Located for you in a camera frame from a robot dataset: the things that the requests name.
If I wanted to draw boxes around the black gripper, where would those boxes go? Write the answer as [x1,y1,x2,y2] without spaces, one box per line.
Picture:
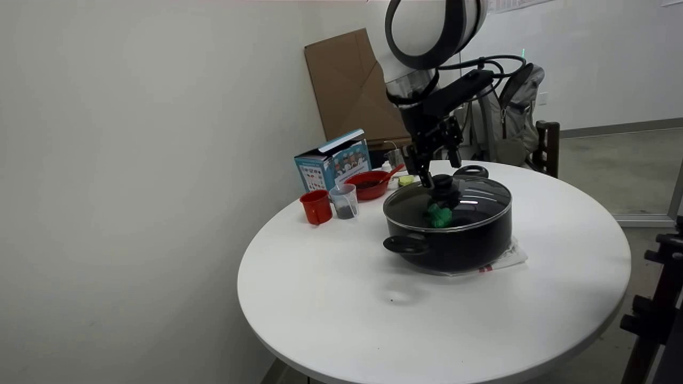
[403,105,466,190]

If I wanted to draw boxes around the green toy vegetable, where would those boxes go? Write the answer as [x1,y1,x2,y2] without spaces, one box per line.
[424,200,457,231]

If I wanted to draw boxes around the glass pot lid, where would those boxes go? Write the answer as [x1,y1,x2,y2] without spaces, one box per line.
[382,171,515,234]

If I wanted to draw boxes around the black cooking pot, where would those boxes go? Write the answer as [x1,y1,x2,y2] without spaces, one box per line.
[382,164,516,276]

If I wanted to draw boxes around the red plastic bowl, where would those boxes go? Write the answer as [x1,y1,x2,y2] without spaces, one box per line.
[344,164,406,203]

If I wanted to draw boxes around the grey backpack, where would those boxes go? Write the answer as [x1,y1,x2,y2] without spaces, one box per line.
[455,61,547,171]

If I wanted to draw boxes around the clear measuring cup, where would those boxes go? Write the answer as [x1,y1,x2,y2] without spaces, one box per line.
[327,181,361,221]

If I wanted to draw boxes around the blue printed carton box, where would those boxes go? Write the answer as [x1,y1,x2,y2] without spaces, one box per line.
[293,128,373,195]

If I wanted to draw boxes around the dark wooden chair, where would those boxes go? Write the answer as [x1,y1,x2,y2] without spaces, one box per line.
[525,118,563,179]

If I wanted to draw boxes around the large cardboard box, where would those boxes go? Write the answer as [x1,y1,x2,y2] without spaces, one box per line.
[302,27,414,149]

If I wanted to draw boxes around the white cloth with red print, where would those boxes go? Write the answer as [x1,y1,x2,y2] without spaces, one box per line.
[476,241,530,276]

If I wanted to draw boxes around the red plastic cup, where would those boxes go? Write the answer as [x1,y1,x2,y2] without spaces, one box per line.
[298,188,335,227]

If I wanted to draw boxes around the black metal stand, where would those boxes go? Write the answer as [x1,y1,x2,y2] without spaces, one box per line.
[617,211,683,384]

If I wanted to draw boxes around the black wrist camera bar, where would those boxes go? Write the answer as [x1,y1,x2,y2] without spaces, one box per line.
[416,65,497,122]

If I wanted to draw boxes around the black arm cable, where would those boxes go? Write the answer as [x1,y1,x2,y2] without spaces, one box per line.
[455,52,534,95]

